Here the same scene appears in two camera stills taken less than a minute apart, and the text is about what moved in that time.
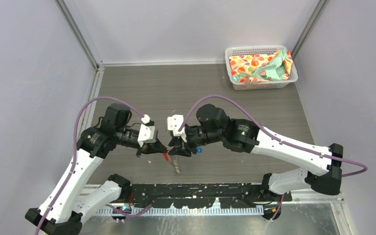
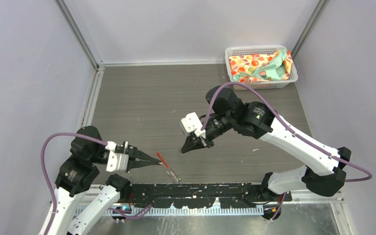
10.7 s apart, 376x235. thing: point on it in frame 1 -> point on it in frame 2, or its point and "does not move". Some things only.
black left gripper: [151, 148] -> [133, 152]
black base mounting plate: [203, 196] does not move
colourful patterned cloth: [249, 68] does not move
